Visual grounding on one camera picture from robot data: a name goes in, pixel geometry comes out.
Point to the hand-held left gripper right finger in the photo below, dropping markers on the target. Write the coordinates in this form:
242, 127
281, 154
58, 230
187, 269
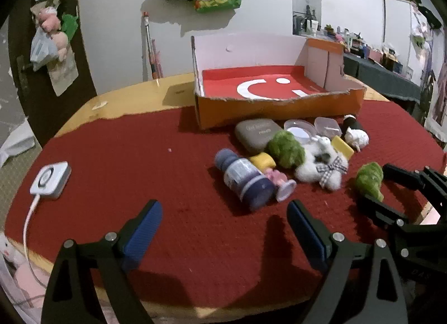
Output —
307, 236

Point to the black and white plush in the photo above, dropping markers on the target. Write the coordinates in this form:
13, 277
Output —
356, 137

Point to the grey zip case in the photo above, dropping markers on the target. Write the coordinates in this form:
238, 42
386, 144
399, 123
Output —
255, 133

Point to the clutter of bottles and figures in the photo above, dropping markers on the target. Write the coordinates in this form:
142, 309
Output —
349, 39

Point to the round clear plastic container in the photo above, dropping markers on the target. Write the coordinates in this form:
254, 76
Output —
298, 131

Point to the dark blue bottle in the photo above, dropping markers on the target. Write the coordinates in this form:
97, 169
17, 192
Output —
244, 180

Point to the white plush with plaid bow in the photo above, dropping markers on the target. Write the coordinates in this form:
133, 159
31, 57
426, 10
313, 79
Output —
310, 170

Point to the beige hanging card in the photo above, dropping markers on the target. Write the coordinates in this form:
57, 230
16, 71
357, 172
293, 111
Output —
64, 76

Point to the small yellow case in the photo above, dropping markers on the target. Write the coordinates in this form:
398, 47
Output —
344, 147

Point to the green plush toy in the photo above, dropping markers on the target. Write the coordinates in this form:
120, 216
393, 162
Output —
70, 27

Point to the pink figurine with yellow cap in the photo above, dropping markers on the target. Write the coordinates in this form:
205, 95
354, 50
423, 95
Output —
279, 180

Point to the white cabinet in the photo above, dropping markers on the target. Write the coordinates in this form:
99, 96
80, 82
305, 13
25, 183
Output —
396, 30

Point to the orange and pink sticks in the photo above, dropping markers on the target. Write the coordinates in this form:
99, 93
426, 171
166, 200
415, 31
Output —
158, 62

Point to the small rectangular clear container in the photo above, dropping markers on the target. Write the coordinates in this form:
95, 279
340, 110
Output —
326, 126

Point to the red table cloth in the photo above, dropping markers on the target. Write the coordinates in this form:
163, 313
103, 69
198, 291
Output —
139, 156

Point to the brown door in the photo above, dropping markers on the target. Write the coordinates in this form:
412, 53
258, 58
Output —
45, 111

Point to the small green plush ball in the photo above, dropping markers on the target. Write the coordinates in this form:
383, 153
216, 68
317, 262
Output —
370, 179

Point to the small white tag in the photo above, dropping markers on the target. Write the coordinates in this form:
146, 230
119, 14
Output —
101, 104

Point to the pink plush toy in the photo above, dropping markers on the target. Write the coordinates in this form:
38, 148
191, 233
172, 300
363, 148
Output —
50, 21

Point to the orange cardboard box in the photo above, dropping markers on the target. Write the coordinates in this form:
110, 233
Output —
227, 114

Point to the pink printed cloth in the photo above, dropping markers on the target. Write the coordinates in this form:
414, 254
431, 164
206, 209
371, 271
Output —
14, 261

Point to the table with grey cloth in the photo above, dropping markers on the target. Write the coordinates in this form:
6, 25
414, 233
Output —
384, 79

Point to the large green plush ball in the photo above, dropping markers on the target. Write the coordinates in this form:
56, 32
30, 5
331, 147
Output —
286, 149

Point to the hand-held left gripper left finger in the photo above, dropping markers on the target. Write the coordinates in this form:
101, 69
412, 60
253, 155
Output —
143, 233

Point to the patterned curtain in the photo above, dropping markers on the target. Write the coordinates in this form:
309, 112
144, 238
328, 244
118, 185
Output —
440, 100

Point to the metal pole with orange tip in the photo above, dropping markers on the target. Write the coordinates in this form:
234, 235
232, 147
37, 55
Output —
148, 44

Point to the white plastic bag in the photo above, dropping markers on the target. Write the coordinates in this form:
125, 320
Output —
17, 142

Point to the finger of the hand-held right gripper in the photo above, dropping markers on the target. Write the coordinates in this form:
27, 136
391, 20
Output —
380, 210
401, 175

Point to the clear plastic bag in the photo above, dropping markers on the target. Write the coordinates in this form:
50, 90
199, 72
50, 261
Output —
40, 51

